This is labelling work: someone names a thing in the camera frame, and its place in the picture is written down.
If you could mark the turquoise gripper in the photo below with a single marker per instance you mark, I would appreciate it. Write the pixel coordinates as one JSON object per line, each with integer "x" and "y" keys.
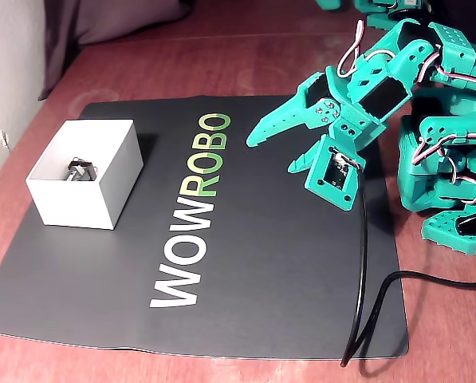
{"x": 324, "y": 112}

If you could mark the small black battery pack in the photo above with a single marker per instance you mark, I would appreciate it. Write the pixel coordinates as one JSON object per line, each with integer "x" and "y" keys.
{"x": 80, "y": 171}

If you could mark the turquoise robot arm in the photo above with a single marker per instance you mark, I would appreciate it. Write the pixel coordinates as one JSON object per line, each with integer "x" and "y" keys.
{"x": 453, "y": 52}

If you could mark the white open cardboard box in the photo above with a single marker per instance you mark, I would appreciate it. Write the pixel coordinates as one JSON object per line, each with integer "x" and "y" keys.
{"x": 114, "y": 191}

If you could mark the black WOWROBO printed mat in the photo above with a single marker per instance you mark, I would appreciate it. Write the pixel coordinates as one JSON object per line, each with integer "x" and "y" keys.
{"x": 261, "y": 259}

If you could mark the grey curtain cloth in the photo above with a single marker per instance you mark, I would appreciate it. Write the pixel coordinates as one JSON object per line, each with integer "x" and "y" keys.
{"x": 102, "y": 20}

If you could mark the turquoise wrist camera module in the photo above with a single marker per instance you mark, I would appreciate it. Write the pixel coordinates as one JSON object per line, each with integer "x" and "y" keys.
{"x": 337, "y": 175}

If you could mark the small white wall fitting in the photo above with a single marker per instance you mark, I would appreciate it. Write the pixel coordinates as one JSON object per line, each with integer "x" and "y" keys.
{"x": 5, "y": 139}

